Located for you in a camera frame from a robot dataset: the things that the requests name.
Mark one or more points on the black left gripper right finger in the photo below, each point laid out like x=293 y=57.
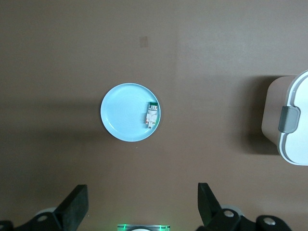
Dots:
x=211 y=214

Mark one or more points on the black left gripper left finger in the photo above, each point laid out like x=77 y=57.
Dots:
x=69 y=211

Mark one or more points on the white box with grey latches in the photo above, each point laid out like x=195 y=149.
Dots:
x=298 y=139

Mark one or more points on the light blue round plate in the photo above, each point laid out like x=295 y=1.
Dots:
x=125 y=115

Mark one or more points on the green and white push-button switch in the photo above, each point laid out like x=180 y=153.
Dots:
x=152 y=114

